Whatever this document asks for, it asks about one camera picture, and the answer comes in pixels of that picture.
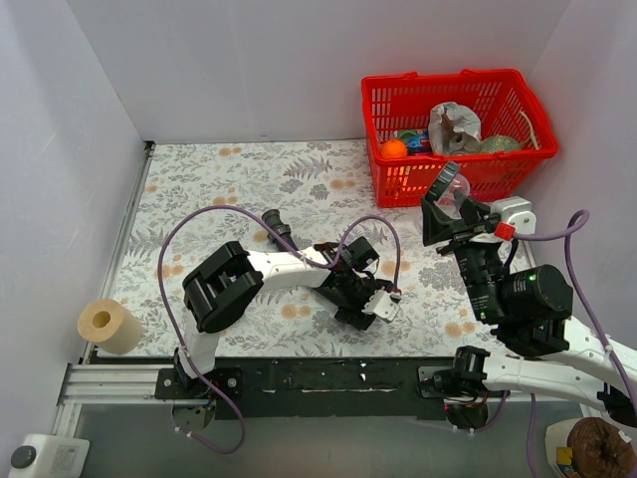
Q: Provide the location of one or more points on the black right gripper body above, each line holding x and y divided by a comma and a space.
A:
463, 239

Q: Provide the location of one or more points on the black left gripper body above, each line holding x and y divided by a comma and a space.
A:
355, 309

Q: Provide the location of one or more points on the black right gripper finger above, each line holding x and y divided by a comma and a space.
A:
478, 216
440, 222

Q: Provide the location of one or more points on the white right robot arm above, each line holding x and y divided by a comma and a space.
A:
530, 311

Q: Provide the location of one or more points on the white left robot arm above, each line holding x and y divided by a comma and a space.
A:
218, 292

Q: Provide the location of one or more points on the green netted melon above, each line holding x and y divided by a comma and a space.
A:
505, 144

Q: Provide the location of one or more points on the colourful snack packet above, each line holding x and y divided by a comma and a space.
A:
416, 141

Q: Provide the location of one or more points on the orange fruit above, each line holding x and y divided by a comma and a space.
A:
393, 148

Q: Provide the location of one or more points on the crumpled grey paper bag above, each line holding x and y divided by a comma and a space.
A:
454, 129

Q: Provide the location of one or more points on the red plastic basket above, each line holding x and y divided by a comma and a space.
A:
488, 121

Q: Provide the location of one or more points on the floral table mat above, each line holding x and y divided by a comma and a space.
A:
196, 197

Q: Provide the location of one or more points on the brown item in white cup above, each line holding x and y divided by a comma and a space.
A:
589, 447

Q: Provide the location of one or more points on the beige tape roll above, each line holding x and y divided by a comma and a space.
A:
109, 325

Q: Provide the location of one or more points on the white grey button device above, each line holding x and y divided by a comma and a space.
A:
49, 456

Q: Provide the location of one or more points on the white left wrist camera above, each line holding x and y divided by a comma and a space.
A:
383, 305

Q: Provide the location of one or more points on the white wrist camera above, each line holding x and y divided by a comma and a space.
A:
383, 305
516, 216

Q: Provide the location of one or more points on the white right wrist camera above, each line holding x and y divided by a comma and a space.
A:
516, 216

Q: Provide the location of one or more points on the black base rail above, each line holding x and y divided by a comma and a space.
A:
325, 387

